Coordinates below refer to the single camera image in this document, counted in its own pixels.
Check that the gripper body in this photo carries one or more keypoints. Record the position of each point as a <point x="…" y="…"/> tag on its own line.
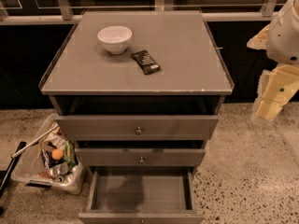
<point x="284" y="42"/>

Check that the grey bottom drawer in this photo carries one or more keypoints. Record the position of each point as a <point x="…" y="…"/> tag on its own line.
<point x="141" y="195"/>

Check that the grey drawer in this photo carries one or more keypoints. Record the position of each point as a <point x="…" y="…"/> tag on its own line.
<point x="137" y="127"/>
<point x="141" y="153"/>
<point x="141" y="195"/>

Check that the grey drawer cabinet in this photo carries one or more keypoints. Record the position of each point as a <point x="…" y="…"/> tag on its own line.
<point x="85" y="79"/>

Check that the grey middle drawer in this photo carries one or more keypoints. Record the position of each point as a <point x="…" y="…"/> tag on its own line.
<point x="141" y="153"/>

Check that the grey top drawer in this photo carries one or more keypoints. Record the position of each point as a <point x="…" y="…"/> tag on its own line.
<point x="137" y="127"/>

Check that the black snack packet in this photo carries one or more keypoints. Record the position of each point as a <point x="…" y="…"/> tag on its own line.
<point x="146" y="62"/>

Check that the white ceramic bowl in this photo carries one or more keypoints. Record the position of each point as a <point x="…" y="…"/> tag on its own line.
<point x="115" y="39"/>

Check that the green snack bag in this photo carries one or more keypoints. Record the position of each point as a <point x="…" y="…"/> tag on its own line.
<point x="69" y="155"/>

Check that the white stick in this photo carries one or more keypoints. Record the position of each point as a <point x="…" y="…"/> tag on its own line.
<point x="19" y="152"/>

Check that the orange fruit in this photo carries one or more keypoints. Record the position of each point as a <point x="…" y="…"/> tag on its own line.
<point x="57" y="154"/>

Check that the silver can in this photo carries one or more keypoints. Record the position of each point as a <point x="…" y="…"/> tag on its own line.
<point x="58" y="170"/>

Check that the black bar on floor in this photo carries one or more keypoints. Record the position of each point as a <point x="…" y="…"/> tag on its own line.
<point x="6" y="174"/>

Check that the metal railing frame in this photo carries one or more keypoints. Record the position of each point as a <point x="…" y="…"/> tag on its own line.
<point x="27" y="12"/>

